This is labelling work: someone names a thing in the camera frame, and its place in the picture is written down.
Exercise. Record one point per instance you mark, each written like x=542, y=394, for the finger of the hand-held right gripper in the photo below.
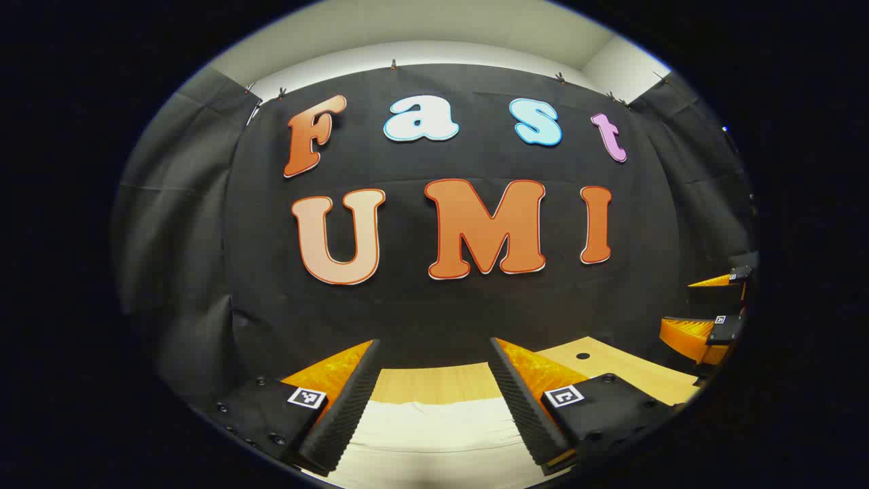
x=689, y=336
x=713, y=280

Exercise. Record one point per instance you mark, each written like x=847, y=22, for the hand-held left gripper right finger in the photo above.
x=519, y=407

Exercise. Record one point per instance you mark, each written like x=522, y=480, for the white jeans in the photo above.
x=434, y=438

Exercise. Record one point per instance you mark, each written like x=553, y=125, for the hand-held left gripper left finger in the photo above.
x=349, y=407

